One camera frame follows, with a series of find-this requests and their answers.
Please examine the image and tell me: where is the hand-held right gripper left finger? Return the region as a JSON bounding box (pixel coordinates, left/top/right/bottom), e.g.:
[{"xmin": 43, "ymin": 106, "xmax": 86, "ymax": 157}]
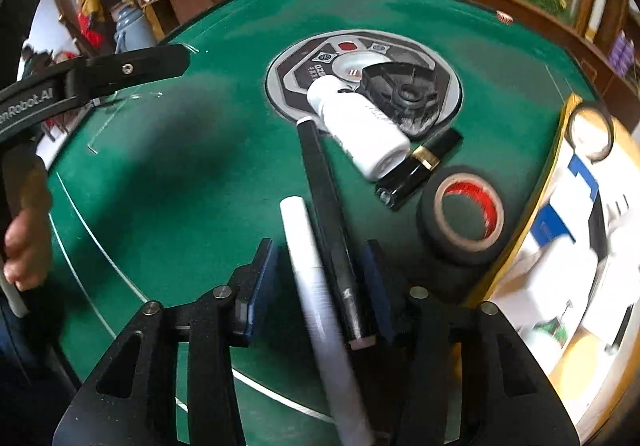
[{"xmin": 52, "ymin": 238, "xmax": 278, "ymax": 446}]

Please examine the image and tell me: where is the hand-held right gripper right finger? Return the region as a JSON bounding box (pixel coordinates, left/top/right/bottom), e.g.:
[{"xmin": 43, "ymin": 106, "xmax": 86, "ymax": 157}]
[{"xmin": 361, "ymin": 240, "xmax": 581, "ymax": 446}]

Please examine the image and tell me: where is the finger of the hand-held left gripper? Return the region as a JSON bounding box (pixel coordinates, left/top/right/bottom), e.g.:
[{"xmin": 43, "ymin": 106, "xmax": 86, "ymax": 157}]
[{"xmin": 65, "ymin": 44, "xmax": 191, "ymax": 99}]

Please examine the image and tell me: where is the long white tube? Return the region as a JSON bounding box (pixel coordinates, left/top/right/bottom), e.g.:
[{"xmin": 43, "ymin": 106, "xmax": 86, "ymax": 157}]
[{"xmin": 279, "ymin": 196, "xmax": 376, "ymax": 446}]

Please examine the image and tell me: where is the black tape roll red core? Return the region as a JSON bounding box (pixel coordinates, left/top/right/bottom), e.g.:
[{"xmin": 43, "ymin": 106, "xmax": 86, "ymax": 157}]
[{"xmin": 416, "ymin": 166, "xmax": 507, "ymax": 267}]

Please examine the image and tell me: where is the long black stick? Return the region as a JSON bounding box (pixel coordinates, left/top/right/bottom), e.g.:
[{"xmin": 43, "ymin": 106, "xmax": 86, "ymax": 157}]
[{"xmin": 295, "ymin": 118, "xmax": 376, "ymax": 352}]

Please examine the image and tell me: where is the black gold lipstick tube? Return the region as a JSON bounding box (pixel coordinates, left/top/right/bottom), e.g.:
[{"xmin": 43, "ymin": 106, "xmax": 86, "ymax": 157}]
[{"xmin": 375, "ymin": 128, "xmax": 465, "ymax": 213}]

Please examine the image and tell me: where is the white plastic bottle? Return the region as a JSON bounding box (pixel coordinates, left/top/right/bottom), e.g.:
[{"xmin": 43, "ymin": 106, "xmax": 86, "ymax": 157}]
[{"xmin": 306, "ymin": 74, "xmax": 412, "ymax": 183}]

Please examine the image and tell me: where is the black plastic part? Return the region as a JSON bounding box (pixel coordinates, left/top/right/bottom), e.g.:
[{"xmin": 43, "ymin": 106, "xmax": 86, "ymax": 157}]
[{"xmin": 360, "ymin": 63, "xmax": 446, "ymax": 139}]

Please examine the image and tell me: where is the yellow taped cardboard box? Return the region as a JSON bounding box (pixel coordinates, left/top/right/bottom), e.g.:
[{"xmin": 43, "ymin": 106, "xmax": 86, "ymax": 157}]
[{"xmin": 465, "ymin": 93, "xmax": 640, "ymax": 432}]

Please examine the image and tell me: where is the person's left hand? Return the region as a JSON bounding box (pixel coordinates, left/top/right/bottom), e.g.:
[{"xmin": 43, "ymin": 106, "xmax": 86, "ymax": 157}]
[{"xmin": 2, "ymin": 161, "xmax": 53, "ymax": 291}]

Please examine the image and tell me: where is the blue-grey water jug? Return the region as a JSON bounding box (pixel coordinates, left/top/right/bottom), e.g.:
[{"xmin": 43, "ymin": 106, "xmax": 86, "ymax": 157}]
[{"xmin": 114, "ymin": 6, "xmax": 156, "ymax": 54}]

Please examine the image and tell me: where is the round table control panel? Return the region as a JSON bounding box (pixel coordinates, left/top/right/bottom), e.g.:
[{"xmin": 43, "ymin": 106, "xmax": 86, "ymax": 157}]
[{"xmin": 265, "ymin": 30, "xmax": 463, "ymax": 127}]

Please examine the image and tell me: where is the white tube green label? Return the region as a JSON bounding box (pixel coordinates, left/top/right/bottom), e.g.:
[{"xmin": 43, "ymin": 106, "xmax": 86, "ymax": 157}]
[{"xmin": 520, "ymin": 311, "xmax": 571, "ymax": 372}]

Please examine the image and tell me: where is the white blue box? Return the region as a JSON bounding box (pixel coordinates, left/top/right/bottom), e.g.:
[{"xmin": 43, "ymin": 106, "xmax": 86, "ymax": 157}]
[{"xmin": 530, "ymin": 153, "xmax": 601, "ymax": 247}]

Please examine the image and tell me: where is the thin dark tape roll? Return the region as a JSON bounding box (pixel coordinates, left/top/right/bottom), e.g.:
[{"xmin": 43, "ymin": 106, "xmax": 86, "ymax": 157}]
[{"xmin": 567, "ymin": 103, "xmax": 616, "ymax": 163}]

